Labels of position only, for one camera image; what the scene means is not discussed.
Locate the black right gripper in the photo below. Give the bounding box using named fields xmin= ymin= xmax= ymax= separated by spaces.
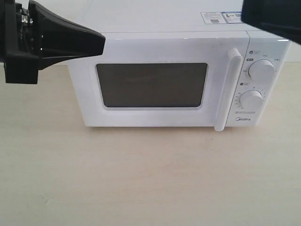
xmin=241 ymin=0 xmax=301 ymax=45

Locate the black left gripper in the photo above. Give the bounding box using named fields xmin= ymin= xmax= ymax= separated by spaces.
xmin=0 ymin=0 xmax=105 ymax=84

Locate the white microwave door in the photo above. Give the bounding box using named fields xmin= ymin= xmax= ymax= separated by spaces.
xmin=68 ymin=31 xmax=250 ymax=131

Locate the white plastic control knob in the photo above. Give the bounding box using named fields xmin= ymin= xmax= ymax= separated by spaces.
xmin=239 ymin=90 xmax=263 ymax=110
xmin=248 ymin=59 xmax=276 ymax=81

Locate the white Midea microwave oven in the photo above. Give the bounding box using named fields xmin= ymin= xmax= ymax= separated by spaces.
xmin=61 ymin=0 xmax=293 ymax=129

